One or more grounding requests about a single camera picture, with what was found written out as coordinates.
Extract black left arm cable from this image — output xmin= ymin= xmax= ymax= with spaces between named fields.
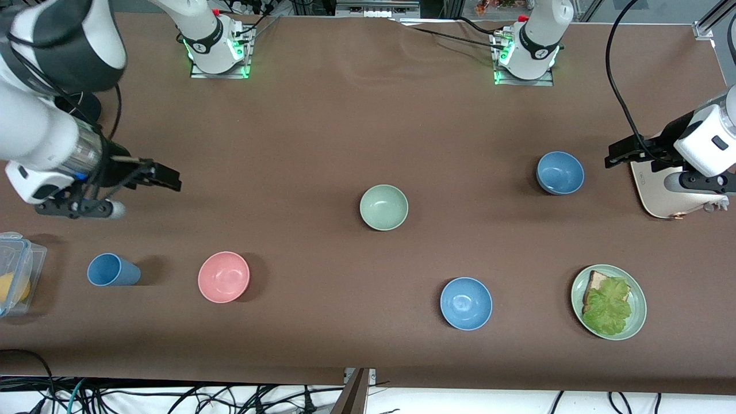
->
xmin=606 ymin=0 xmax=662 ymax=162

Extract teal floor cable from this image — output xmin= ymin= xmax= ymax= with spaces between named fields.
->
xmin=66 ymin=378 xmax=88 ymax=414

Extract green plate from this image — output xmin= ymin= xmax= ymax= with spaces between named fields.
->
xmin=571 ymin=264 xmax=647 ymax=341

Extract brown table cloth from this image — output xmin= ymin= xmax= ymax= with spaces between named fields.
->
xmin=0 ymin=10 xmax=736 ymax=396

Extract green bowl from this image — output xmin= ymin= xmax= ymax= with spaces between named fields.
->
xmin=359 ymin=184 xmax=409 ymax=232

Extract blue bowl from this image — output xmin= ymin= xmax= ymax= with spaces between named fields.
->
xmin=536 ymin=151 xmax=585 ymax=196
xmin=440 ymin=277 xmax=493 ymax=331

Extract aluminium frame profile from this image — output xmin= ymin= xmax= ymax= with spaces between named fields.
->
xmin=693 ymin=0 xmax=736 ymax=41

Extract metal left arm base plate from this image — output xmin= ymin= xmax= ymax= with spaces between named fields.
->
xmin=493 ymin=34 xmax=554 ymax=87

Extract yellow food item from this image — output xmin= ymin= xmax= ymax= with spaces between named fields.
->
xmin=0 ymin=273 xmax=30 ymax=305

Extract black floor cable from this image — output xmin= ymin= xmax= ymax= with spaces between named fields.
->
xmin=0 ymin=349 xmax=57 ymax=414

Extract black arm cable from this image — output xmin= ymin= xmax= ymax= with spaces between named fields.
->
xmin=69 ymin=83 xmax=122 ymax=199
xmin=606 ymin=0 xmax=662 ymax=162

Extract blue cup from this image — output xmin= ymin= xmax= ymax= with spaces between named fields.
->
xmin=87 ymin=253 xmax=141 ymax=287

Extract table edge bracket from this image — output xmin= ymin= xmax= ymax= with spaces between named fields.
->
xmin=331 ymin=368 xmax=377 ymax=414

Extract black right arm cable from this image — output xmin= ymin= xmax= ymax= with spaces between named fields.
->
xmin=69 ymin=83 xmax=122 ymax=199

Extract pink bowl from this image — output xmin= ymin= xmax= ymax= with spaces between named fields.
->
xmin=198 ymin=251 xmax=251 ymax=304

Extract black base cable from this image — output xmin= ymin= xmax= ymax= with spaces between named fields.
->
xmin=397 ymin=19 xmax=507 ymax=48

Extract toast slice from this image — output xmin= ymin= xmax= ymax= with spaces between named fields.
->
xmin=582 ymin=270 xmax=611 ymax=314

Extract green lettuce leaf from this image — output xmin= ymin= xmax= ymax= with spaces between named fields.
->
xmin=582 ymin=277 xmax=633 ymax=337

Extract clear plastic container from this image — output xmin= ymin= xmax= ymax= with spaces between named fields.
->
xmin=0 ymin=232 xmax=48 ymax=318

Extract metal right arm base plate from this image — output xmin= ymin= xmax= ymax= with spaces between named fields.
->
xmin=190 ymin=43 xmax=251 ymax=80

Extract cream toaster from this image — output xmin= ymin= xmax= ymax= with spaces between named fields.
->
xmin=630 ymin=135 xmax=731 ymax=220

